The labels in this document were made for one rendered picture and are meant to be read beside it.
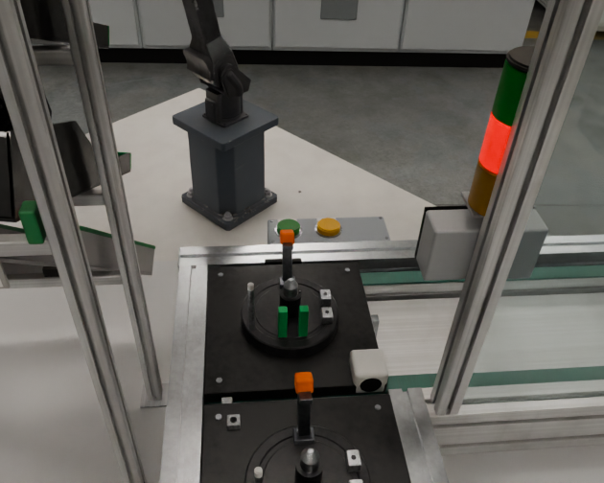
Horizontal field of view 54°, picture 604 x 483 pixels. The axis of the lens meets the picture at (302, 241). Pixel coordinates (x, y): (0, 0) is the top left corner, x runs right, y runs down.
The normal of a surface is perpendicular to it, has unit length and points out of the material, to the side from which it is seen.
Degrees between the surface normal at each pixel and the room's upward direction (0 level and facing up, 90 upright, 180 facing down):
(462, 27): 90
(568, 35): 90
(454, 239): 90
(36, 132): 90
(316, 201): 0
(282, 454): 0
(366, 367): 0
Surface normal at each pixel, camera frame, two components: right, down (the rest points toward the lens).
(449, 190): 0.04, -0.76
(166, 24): 0.05, 0.65
